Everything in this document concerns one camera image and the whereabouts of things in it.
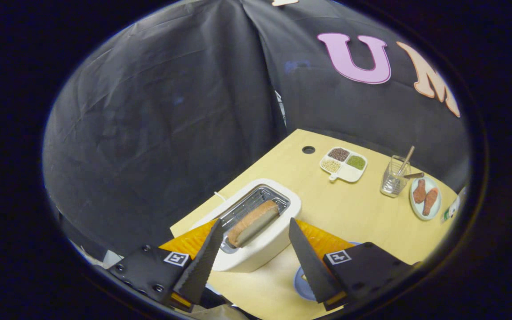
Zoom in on black backdrop cloth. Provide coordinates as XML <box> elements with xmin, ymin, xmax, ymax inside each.
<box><xmin>43</xmin><ymin>0</ymin><xmax>472</xmax><ymax>267</ymax></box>

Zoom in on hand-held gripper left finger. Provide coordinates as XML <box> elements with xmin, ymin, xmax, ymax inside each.
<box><xmin>106</xmin><ymin>218</ymin><xmax>224</xmax><ymax>312</ymax></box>

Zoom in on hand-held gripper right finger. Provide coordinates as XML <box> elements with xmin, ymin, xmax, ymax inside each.
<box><xmin>288</xmin><ymin>217</ymin><xmax>419</xmax><ymax>312</ymax></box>

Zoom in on blue plate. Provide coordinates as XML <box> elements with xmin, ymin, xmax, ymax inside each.
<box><xmin>294</xmin><ymin>241</ymin><xmax>363</xmax><ymax>302</ymax></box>

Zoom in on dark brown meat patty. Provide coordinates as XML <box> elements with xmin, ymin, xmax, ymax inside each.
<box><xmin>413</xmin><ymin>179</ymin><xmax>427</xmax><ymax>204</ymax></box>

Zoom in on light green plate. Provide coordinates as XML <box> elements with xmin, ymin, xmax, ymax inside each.
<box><xmin>409</xmin><ymin>176</ymin><xmax>442</xmax><ymax>221</ymax></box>

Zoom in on metal wire utensil holder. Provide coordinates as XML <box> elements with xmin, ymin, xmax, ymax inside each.
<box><xmin>380</xmin><ymin>155</ymin><xmax>412</xmax><ymax>198</ymax></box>

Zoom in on clear water bottle green cap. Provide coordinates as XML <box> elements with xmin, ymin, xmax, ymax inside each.
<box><xmin>440</xmin><ymin>192</ymin><xmax>463</xmax><ymax>223</ymax></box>

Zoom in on orange-edged brown meat patty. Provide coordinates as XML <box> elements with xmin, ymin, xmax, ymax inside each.
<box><xmin>422</xmin><ymin>187</ymin><xmax>440</xmax><ymax>217</ymax></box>

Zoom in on plain bread slice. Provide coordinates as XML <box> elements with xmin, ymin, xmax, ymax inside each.
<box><xmin>228</xmin><ymin>200</ymin><xmax>280</xmax><ymax>248</ymax></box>

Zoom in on white divided spice dish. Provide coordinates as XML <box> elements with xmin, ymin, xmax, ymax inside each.
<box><xmin>319</xmin><ymin>147</ymin><xmax>368</xmax><ymax>183</ymax></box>

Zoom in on white toaster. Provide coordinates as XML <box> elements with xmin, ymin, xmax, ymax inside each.
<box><xmin>192</xmin><ymin>178</ymin><xmax>302</xmax><ymax>273</ymax></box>

